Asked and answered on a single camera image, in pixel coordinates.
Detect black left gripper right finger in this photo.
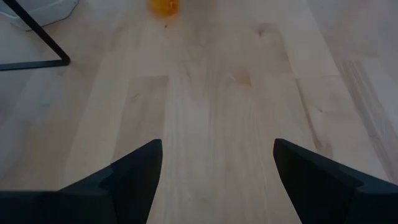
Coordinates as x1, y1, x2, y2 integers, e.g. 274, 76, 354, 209
272, 138, 398, 224

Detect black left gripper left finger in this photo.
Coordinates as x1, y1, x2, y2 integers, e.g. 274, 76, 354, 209
0, 138, 164, 224

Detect wooden shelf black metal legs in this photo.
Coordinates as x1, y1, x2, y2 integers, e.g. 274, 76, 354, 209
0, 0, 71, 72

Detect white hexagonal planter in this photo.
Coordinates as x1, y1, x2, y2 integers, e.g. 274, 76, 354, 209
0, 0, 79, 32

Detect orange pill bottle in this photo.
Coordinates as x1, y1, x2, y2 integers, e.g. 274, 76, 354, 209
147, 0, 180, 18

